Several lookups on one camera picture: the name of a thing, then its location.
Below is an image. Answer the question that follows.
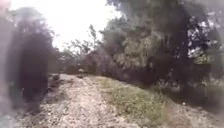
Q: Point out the wood of trees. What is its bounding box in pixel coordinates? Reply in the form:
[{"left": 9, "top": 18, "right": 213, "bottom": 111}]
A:
[{"left": 59, "top": 0, "right": 224, "bottom": 101}]

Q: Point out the grass strip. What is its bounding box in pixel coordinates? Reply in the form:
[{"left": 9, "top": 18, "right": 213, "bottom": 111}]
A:
[{"left": 87, "top": 74, "right": 224, "bottom": 128}]

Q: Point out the gravel dirt path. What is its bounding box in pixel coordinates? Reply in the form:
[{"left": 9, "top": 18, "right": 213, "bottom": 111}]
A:
[{"left": 13, "top": 73, "right": 144, "bottom": 128}]

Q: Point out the dark bush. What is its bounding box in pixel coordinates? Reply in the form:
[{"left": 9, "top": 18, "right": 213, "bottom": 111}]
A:
[{"left": 5, "top": 6, "right": 60, "bottom": 104}]

